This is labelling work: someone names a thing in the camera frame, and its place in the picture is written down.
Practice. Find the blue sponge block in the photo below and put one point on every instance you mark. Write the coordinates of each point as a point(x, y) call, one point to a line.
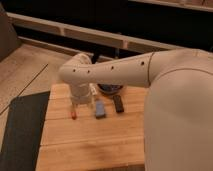
point(99, 109)

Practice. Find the dark floor mat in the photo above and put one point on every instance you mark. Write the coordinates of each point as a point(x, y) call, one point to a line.
point(23, 132)

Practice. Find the white wooden shelf rail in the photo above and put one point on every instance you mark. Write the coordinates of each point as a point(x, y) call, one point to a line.
point(90, 35)

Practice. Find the black rectangular block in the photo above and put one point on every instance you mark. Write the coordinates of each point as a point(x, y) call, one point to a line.
point(118, 103)

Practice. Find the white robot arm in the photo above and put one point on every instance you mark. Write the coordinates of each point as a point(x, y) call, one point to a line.
point(178, 109)

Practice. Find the clear plastic bottle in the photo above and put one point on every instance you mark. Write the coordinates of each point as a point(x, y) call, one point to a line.
point(94, 91)

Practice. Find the dark ceramic bowl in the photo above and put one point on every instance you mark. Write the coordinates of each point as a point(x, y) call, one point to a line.
point(109, 89)

